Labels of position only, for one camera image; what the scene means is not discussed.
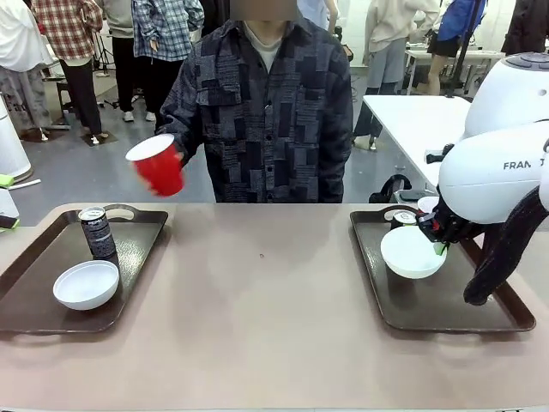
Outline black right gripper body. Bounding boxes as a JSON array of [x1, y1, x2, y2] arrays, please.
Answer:
[[414, 205, 473, 245]]

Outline white bowl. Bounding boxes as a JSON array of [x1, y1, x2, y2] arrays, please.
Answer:
[[52, 259, 121, 312], [380, 226, 449, 280]]

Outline person right forearm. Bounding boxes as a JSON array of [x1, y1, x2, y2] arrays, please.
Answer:
[[159, 88, 211, 167]]

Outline brown plastic tray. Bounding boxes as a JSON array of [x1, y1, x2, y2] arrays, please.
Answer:
[[0, 203, 169, 335], [349, 204, 537, 334]]

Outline white table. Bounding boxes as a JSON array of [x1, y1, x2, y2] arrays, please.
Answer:
[[362, 94, 473, 194]]

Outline white background desk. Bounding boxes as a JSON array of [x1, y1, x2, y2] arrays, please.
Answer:
[[405, 46, 507, 96]]

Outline black pole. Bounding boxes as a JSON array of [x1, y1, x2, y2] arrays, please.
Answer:
[[448, 0, 486, 99]]

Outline bystander in beige top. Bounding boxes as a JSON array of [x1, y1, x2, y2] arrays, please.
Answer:
[[363, 0, 442, 96]]

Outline bystander in blue jacket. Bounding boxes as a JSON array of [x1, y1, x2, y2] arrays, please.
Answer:
[[426, 0, 488, 96]]

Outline person in dark patchwork shirt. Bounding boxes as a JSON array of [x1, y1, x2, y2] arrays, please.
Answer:
[[154, 16, 355, 204]]

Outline bystander in dark jacket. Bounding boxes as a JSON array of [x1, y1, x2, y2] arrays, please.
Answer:
[[499, 0, 549, 57]]

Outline bystander in blue plaid shirt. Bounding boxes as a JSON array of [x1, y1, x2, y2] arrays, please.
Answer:
[[130, 0, 206, 124]]

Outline bystander in red plaid shirt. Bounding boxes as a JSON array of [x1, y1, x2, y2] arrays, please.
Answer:
[[32, 0, 106, 145]]

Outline bystander in white top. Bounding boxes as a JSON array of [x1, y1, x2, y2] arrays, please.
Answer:
[[0, 0, 52, 142]]

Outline black braided cable sleeve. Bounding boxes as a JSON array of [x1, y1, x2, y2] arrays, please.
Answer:
[[462, 136, 549, 306]]

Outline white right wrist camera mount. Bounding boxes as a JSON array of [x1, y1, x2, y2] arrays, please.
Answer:
[[424, 143, 455, 167]]

